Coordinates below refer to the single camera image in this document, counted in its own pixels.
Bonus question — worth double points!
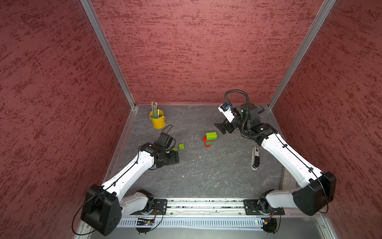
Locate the lime 2x4 brick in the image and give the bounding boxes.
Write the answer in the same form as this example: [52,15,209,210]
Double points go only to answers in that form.
[206,132,217,141]

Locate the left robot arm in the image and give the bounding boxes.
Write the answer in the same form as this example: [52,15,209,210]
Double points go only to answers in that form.
[77,133,180,236]

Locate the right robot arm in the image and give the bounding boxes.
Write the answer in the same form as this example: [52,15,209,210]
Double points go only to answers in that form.
[217,103,336,216]

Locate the yellow pencil cup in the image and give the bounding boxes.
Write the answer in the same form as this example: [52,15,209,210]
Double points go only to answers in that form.
[150,110,166,129]

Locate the pencils in cup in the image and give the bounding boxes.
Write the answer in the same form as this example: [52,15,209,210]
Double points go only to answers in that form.
[151,102,158,119]

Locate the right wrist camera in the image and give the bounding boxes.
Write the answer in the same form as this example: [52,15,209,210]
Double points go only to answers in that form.
[218,102,235,123]

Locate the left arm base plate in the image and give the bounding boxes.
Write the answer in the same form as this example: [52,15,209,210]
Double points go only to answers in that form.
[132,199,168,216]

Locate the aluminium front rail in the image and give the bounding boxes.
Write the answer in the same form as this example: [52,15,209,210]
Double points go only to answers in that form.
[119,198,326,217]

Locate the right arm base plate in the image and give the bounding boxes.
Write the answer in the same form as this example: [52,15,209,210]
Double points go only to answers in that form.
[243,199,285,216]

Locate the right corner aluminium post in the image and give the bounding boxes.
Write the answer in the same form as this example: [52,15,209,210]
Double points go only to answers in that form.
[268,0,336,109]

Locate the corner aluminium post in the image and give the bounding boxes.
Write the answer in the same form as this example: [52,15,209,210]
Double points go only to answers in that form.
[80,0,136,109]
[268,0,336,109]

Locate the left corner aluminium post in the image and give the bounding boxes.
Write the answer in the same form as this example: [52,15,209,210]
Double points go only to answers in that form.
[80,0,136,109]

